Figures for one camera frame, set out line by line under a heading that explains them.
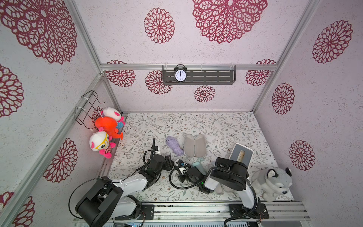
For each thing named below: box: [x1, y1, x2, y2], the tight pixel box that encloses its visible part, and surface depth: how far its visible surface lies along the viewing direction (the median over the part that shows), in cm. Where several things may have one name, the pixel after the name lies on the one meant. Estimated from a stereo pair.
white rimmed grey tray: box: [228, 142, 254, 172], surface depth 94 cm
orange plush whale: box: [95, 116, 124, 140], surface depth 91 cm
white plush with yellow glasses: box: [89, 126, 117, 159], surface depth 82 cm
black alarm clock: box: [173, 63, 188, 83], surface depth 92 cm
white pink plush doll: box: [100, 107, 126, 129], surface depth 97 cm
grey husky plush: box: [251, 167, 293, 202], surface depth 69 cm
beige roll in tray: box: [236, 149, 246, 163], surface depth 94 cm
